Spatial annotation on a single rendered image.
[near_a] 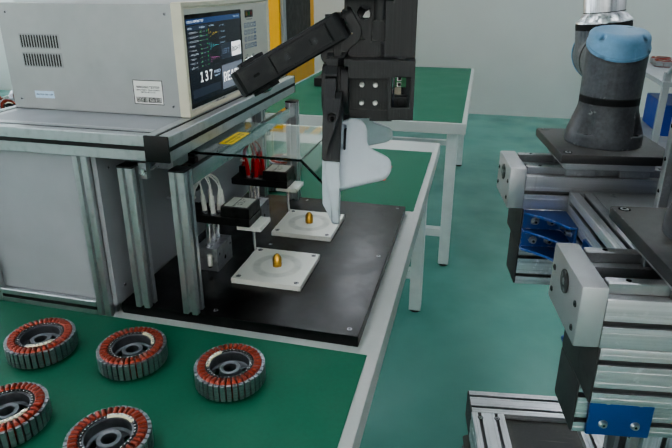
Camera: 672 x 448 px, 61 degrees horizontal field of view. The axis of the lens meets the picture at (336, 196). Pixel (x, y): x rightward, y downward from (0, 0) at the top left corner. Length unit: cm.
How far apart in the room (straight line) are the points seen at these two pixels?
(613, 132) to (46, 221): 111
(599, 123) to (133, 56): 91
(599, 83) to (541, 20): 514
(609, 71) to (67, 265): 112
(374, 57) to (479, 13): 585
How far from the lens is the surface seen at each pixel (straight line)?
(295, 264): 124
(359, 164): 49
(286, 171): 139
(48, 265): 125
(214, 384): 93
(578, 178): 128
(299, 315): 109
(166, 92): 112
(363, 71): 50
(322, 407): 92
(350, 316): 108
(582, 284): 80
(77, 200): 114
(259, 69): 52
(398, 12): 51
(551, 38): 641
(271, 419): 90
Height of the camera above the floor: 135
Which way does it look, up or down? 21 degrees down
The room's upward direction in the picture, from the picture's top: straight up
